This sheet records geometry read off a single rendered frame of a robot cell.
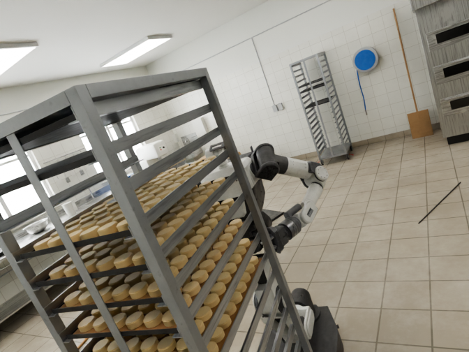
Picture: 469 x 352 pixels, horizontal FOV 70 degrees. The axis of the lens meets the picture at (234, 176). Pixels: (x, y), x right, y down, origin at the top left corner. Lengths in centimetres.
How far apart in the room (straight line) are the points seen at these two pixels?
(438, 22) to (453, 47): 37
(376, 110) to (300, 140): 149
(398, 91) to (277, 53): 223
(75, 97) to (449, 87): 499
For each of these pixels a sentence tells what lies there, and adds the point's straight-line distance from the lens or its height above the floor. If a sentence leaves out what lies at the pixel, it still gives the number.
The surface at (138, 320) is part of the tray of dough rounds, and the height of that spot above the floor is 124.
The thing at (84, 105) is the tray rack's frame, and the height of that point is 178.
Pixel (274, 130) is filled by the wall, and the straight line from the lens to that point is 697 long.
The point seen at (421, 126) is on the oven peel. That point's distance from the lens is 620.
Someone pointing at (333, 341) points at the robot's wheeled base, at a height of 17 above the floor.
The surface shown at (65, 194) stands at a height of 159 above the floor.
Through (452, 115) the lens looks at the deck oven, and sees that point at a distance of 543.
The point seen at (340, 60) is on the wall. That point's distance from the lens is 641.
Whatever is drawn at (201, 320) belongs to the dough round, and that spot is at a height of 115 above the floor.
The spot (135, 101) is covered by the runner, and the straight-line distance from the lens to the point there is 90.
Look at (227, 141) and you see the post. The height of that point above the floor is 154.
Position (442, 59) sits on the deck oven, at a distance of 530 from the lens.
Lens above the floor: 170
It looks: 13 degrees down
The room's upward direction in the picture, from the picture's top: 21 degrees counter-clockwise
